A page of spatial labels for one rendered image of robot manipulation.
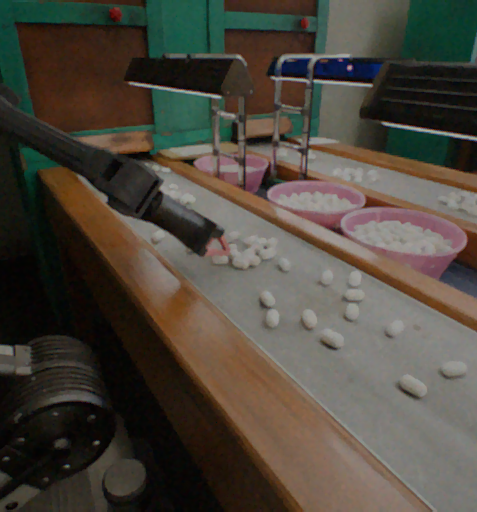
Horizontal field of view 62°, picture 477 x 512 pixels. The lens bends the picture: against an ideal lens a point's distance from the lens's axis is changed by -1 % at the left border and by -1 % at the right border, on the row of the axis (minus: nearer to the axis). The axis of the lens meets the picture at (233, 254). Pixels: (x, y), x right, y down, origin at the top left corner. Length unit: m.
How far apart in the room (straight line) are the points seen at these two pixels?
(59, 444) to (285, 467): 0.24
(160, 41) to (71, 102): 0.39
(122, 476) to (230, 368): 0.27
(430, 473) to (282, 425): 0.16
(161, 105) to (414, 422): 1.40
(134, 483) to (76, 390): 0.24
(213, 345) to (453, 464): 0.30
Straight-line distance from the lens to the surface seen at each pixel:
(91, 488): 0.81
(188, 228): 0.72
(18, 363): 0.54
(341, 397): 0.54
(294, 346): 0.60
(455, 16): 3.57
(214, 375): 0.52
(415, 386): 0.56
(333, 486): 0.43
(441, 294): 0.75
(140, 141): 1.59
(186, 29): 1.71
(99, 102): 1.59
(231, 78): 0.87
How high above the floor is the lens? 1.12
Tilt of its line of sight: 27 degrees down
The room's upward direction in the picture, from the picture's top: straight up
